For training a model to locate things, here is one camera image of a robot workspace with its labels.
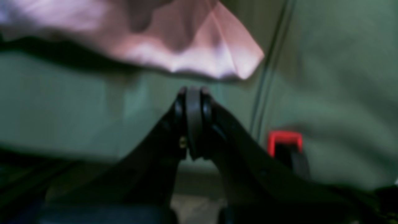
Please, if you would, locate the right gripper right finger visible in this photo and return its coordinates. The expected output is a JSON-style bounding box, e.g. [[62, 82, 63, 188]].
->
[[187, 88, 397, 224]]

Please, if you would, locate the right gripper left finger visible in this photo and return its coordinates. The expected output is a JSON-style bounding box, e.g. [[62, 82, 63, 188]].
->
[[41, 87, 187, 224]]

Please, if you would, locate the pink t-shirt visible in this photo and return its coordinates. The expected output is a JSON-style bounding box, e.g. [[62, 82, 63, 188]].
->
[[1, 0, 264, 80]]

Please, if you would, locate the red black clamp left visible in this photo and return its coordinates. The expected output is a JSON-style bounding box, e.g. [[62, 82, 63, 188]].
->
[[267, 130, 311, 180]]

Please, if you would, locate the green table cloth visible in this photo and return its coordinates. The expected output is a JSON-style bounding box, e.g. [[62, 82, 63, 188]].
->
[[1, 0, 397, 189]]

